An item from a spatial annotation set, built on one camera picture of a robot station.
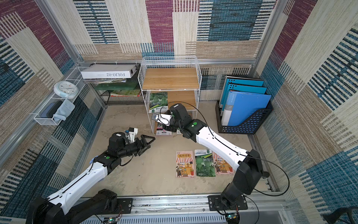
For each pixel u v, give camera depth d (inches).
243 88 35.0
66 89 29.6
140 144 27.3
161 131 40.2
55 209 15.8
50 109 25.6
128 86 40.0
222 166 34.1
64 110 26.9
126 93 39.3
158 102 34.3
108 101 43.9
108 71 31.1
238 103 33.6
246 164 16.7
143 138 27.6
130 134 29.1
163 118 25.1
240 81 36.1
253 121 35.1
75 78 34.3
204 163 34.5
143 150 27.5
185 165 34.3
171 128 26.9
